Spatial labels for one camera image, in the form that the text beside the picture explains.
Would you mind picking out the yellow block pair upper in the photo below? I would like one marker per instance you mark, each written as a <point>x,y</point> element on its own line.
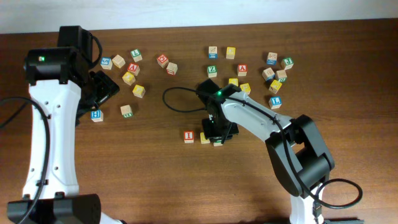
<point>234,81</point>

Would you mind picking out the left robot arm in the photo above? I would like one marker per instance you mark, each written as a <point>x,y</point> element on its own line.
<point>63,86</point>

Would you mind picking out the yellow block right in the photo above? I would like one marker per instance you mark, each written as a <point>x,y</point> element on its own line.
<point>275,86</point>

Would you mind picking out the blue 5 block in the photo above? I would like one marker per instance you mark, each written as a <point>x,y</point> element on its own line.
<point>106,63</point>

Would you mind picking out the yellow top far block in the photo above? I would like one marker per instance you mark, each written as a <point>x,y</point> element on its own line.
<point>230,52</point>

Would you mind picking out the blue H block near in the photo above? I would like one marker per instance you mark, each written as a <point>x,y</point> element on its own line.
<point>97,116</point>

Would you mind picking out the yellow C block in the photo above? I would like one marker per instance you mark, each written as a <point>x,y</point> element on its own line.
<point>203,138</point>

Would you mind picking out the wooden block blue side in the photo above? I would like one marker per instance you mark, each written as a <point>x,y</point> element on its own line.
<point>212,52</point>
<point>268,74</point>

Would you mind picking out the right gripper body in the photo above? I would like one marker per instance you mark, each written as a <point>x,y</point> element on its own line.
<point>215,129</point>

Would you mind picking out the red I block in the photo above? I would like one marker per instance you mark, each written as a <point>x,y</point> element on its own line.
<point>188,137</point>

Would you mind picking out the green R block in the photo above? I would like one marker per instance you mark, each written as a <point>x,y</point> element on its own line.
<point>217,143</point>

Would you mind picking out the yellow block lower left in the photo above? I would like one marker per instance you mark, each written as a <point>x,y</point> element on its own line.
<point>139,91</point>

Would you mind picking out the blue L block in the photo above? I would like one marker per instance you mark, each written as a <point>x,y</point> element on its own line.
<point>275,102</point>

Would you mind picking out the wooden block red side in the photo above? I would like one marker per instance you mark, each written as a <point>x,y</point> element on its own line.
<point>172,68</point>

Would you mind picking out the wooden block blue side right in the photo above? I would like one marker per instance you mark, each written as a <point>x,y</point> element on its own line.
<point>268,74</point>

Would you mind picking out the green L block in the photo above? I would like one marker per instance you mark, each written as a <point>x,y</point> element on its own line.
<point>136,55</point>

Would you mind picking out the green J block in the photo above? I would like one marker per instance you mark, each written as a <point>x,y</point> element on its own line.
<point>287,63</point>

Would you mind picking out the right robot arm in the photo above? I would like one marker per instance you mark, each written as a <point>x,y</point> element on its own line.
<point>299,156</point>

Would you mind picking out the yellow block middle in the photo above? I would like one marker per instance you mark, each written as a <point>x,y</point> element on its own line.
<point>245,88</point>

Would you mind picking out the wooden block green side right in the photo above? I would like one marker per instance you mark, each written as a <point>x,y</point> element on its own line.
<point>281,76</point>

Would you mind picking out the blue top far right block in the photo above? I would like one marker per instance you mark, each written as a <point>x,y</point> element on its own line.
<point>271,58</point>

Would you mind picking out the wooden K block green side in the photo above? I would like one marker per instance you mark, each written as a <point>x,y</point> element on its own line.
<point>126,111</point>

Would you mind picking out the red circle block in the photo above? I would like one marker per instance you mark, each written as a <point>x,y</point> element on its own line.
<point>163,60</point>

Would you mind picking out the green Z block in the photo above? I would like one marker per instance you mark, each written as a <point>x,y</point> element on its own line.
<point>212,71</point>

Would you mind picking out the plain wooden block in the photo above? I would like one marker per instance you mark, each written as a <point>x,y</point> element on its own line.
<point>118,61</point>

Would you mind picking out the yellow block upper left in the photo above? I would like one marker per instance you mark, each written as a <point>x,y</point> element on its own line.
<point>128,78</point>

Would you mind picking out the red a block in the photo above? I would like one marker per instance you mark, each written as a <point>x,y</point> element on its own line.
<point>242,70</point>
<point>133,68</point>

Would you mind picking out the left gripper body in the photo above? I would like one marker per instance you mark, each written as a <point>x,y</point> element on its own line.
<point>102,89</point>

